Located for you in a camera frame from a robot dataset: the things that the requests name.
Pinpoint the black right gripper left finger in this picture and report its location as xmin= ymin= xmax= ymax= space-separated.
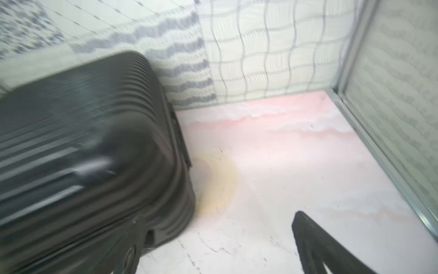
xmin=102 ymin=219 xmax=147 ymax=274

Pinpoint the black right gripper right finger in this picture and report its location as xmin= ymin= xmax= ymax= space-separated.
xmin=292 ymin=211 xmax=375 ymax=274

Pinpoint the black hard-shell suitcase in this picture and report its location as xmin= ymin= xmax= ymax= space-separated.
xmin=1 ymin=51 xmax=196 ymax=274

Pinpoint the floral pink table mat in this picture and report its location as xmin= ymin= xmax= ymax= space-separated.
xmin=138 ymin=91 xmax=438 ymax=274

